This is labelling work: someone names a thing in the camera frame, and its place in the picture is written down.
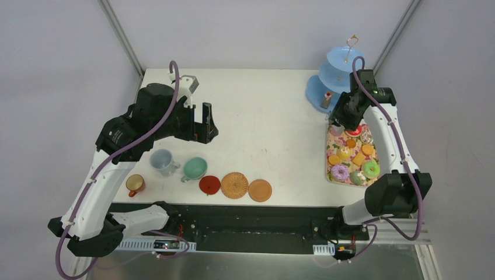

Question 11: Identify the red jam tart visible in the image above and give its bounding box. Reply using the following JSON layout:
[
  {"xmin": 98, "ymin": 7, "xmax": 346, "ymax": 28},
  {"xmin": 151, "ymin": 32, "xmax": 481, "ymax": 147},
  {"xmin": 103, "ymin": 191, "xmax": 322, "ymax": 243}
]
[{"xmin": 345, "ymin": 124, "xmax": 362, "ymax": 138}]

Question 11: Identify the chocolate slice cake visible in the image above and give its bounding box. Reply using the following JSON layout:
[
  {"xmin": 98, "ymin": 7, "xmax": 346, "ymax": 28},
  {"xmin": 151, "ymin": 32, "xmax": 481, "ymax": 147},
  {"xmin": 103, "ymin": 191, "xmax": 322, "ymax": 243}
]
[{"xmin": 320, "ymin": 91, "xmax": 333, "ymax": 109}]

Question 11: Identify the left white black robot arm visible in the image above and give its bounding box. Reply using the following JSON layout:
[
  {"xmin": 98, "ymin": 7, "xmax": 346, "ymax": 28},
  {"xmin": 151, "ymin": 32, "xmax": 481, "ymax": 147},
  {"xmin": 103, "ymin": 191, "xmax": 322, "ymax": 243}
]
[{"xmin": 48, "ymin": 81, "xmax": 218, "ymax": 257}]

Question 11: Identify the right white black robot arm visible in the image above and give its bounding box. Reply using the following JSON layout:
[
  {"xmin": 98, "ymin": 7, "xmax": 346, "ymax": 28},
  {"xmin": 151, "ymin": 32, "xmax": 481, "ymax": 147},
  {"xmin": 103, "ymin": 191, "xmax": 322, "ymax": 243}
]
[{"xmin": 329, "ymin": 69, "xmax": 432, "ymax": 239}]

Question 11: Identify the white chocolate donut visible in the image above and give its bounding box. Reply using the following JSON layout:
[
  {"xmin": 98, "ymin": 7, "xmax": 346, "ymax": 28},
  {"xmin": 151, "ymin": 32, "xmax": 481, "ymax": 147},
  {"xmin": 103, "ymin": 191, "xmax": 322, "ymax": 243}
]
[{"xmin": 360, "ymin": 128, "xmax": 374, "ymax": 145}]

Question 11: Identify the blue three-tier cake stand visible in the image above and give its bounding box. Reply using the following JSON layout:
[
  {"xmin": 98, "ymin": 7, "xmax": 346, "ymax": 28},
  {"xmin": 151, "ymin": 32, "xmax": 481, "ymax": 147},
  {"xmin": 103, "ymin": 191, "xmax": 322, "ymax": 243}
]
[{"xmin": 305, "ymin": 34, "xmax": 363, "ymax": 114}]

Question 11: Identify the small orange cookie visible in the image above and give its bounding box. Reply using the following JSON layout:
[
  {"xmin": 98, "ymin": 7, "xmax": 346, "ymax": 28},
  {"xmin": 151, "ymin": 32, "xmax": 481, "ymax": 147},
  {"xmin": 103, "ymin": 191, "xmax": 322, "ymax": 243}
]
[{"xmin": 346, "ymin": 138, "xmax": 357, "ymax": 149}]

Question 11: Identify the green teacup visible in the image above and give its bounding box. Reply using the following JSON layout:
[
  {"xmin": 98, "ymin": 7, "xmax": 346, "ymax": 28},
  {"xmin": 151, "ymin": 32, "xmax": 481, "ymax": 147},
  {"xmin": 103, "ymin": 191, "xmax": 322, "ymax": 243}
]
[{"xmin": 180, "ymin": 157, "xmax": 208, "ymax": 183}]

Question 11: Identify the light blue mug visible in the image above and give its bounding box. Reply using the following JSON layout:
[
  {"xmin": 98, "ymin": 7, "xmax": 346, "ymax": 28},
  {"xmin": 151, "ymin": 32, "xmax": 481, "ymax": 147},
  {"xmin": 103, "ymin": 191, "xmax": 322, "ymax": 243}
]
[{"xmin": 149, "ymin": 149, "xmax": 181, "ymax": 177}]

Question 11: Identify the round orange biscuit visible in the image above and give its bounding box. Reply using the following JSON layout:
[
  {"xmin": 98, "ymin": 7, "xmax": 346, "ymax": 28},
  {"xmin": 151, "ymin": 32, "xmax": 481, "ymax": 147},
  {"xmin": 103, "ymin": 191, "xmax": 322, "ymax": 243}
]
[{"xmin": 361, "ymin": 144, "xmax": 375, "ymax": 156}]

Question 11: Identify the floral serving tray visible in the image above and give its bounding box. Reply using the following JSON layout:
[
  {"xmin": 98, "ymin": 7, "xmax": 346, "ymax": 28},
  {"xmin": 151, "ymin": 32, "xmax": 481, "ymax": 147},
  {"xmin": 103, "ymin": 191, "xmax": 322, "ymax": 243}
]
[{"xmin": 326, "ymin": 121, "xmax": 380, "ymax": 188}]

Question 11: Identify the rectangular yellow biscuit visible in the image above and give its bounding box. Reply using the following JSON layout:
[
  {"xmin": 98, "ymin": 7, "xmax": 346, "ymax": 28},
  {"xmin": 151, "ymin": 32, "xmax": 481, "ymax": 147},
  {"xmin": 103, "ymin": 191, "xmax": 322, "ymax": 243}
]
[{"xmin": 352, "ymin": 152, "xmax": 367, "ymax": 166}]

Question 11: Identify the red apple coaster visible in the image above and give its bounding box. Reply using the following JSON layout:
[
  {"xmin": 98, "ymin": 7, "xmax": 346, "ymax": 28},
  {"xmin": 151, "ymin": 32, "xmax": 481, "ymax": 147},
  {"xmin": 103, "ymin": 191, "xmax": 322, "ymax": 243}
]
[{"xmin": 199, "ymin": 176, "xmax": 221, "ymax": 195}]

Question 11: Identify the woven rattan coaster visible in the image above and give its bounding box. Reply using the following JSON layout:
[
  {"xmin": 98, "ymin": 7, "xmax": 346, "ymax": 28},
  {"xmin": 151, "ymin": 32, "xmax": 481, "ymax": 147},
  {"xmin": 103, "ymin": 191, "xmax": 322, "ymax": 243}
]
[{"xmin": 221, "ymin": 172, "xmax": 249, "ymax": 200}]

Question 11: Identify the purple sprinkled donut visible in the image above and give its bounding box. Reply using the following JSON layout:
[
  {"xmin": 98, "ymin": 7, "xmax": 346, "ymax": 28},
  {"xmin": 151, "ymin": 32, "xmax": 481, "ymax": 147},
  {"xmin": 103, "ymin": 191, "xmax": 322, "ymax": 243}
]
[{"xmin": 330, "ymin": 164, "xmax": 350, "ymax": 181}]

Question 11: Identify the green frosted donut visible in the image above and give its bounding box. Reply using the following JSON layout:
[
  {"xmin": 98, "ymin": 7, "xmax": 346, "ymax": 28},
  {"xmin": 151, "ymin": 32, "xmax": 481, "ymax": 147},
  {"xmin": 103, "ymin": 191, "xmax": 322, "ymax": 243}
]
[{"xmin": 361, "ymin": 160, "xmax": 381, "ymax": 179}]

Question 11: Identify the orange round coaster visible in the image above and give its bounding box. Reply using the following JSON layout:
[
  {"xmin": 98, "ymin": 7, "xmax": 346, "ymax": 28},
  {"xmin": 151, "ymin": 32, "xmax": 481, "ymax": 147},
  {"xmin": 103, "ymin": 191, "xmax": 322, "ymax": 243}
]
[{"xmin": 248, "ymin": 179, "xmax": 273, "ymax": 202}]

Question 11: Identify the orange small mug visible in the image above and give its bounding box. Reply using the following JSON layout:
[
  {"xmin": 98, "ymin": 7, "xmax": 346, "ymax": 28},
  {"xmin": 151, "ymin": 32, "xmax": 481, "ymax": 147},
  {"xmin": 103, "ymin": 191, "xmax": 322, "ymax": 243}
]
[{"xmin": 126, "ymin": 174, "xmax": 146, "ymax": 198}]

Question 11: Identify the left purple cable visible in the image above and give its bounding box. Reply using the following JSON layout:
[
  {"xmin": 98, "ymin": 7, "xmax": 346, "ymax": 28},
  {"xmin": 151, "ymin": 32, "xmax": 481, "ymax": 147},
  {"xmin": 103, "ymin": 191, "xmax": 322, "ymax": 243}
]
[{"xmin": 55, "ymin": 59, "xmax": 180, "ymax": 280}]

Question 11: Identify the purple cable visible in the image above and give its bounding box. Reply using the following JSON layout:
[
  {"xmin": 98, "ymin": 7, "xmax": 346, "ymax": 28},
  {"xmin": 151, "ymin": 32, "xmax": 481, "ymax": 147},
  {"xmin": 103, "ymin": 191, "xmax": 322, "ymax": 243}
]
[
  {"xmin": 351, "ymin": 55, "xmax": 426, "ymax": 242},
  {"xmin": 55, "ymin": 59, "xmax": 180, "ymax": 280}
]

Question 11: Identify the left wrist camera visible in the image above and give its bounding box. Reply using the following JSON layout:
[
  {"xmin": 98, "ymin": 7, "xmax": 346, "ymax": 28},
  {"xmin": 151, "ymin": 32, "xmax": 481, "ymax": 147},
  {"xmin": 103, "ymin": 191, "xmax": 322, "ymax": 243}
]
[{"xmin": 177, "ymin": 75, "xmax": 199, "ymax": 108}]

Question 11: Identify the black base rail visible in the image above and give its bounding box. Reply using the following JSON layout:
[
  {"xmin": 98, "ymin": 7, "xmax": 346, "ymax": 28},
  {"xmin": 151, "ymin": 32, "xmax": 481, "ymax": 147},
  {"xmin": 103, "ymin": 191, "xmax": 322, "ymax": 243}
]
[{"xmin": 162, "ymin": 204, "xmax": 369, "ymax": 254}]

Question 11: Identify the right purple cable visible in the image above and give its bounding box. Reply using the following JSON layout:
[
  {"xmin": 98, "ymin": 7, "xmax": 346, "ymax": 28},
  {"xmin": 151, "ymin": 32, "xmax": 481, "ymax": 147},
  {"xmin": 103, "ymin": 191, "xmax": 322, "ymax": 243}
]
[{"xmin": 351, "ymin": 55, "xmax": 426, "ymax": 242}]

